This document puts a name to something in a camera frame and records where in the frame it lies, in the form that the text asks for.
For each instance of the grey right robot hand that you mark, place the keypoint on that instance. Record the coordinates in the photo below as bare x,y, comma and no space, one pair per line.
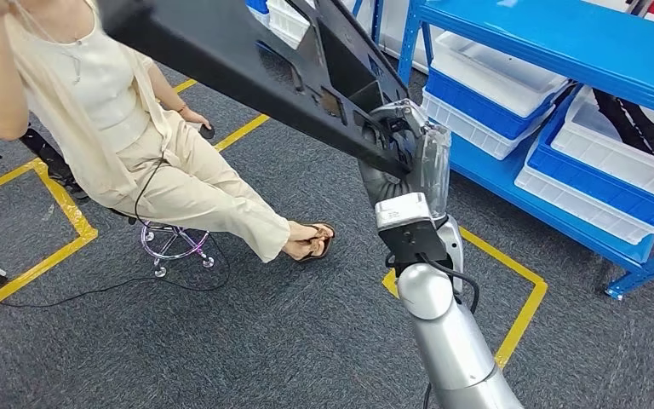
434,164

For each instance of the person's left hand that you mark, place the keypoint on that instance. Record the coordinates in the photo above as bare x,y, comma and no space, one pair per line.
194,118

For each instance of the black handheld controller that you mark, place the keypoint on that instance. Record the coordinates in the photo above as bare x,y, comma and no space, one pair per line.
207,132

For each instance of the long black plastic part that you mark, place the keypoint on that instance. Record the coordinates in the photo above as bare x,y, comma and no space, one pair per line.
220,51

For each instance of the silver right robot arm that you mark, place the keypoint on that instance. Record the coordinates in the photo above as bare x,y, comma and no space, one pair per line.
451,350

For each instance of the yellow floor tape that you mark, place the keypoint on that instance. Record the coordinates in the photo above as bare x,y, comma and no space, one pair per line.
242,132
83,221
524,322

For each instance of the white plastic crate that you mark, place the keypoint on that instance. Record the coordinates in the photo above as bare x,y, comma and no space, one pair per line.
287,22
473,132
490,79
575,206
614,164

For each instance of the person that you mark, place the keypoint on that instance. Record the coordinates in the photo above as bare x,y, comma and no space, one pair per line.
107,96

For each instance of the chrome wheeled stool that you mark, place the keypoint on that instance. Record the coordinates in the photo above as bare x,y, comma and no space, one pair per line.
172,243

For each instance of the black tripod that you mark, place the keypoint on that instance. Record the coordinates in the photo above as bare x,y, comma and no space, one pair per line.
50,161

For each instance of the black parts in crate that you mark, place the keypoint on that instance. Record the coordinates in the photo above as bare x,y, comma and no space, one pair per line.
631,127

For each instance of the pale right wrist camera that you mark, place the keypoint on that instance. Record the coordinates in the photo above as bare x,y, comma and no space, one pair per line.
411,243

